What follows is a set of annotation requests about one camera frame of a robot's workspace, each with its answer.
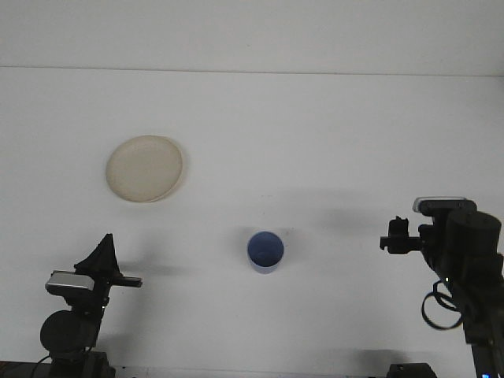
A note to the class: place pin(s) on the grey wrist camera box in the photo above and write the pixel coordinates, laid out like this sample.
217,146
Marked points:
69,281
441,204

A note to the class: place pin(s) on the dark brown platform surface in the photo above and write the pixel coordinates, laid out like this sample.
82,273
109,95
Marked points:
15,372

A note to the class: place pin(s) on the pale blue cup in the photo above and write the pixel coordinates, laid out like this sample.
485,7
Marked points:
265,250

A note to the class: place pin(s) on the pale round plate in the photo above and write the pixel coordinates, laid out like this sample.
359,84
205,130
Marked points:
143,169

